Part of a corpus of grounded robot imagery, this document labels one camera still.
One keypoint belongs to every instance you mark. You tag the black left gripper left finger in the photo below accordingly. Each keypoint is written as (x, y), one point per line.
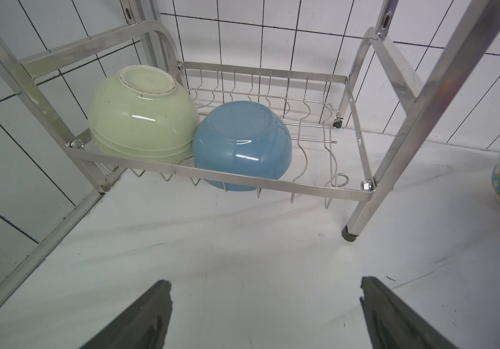
(144, 324)

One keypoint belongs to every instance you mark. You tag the stainless steel dish rack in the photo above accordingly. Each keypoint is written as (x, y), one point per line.
(424, 102)

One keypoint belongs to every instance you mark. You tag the pale green bowl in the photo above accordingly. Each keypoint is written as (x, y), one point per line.
(142, 112)

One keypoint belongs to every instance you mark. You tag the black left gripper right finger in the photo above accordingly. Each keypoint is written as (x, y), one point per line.
(391, 323)

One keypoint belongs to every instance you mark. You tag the blue bowl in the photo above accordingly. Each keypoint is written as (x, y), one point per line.
(243, 138)

